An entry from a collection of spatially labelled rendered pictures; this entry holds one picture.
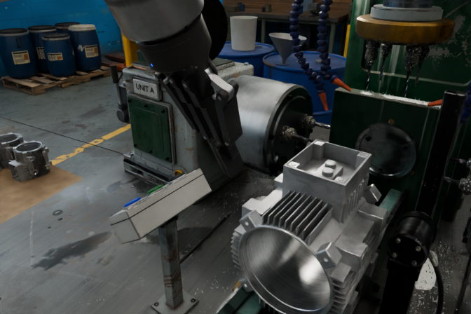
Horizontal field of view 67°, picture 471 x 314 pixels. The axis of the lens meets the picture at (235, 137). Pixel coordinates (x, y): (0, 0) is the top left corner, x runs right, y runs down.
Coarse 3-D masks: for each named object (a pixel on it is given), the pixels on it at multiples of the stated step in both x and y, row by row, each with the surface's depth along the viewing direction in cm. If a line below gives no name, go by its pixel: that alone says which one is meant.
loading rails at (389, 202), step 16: (400, 192) 90; (384, 208) 84; (400, 208) 85; (384, 240) 78; (384, 256) 84; (240, 288) 60; (368, 288) 75; (384, 288) 75; (224, 304) 57; (240, 304) 59; (256, 304) 59
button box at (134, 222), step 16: (192, 176) 65; (160, 192) 60; (176, 192) 62; (192, 192) 64; (208, 192) 66; (128, 208) 56; (144, 208) 57; (160, 208) 59; (176, 208) 61; (112, 224) 59; (128, 224) 56; (144, 224) 56; (160, 224) 58; (128, 240) 58
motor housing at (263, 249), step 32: (288, 192) 56; (288, 224) 50; (320, 224) 50; (352, 224) 55; (256, 256) 60; (288, 256) 65; (256, 288) 58; (288, 288) 59; (320, 288) 58; (352, 288) 50
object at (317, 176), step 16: (320, 144) 62; (304, 160) 61; (320, 160) 64; (336, 160) 63; (352, 160) 61; (368, 160) 58; (288, 176) 56; (304, 176) 54; (320, 176) 53; (336, 176) 57; (352, 176) 53; (368, 176) 60; (304, 192) 55; (320, 192) 53; (336, 192) 52; (352, 192) 54; (336, 208) 53; (352, 208) 56
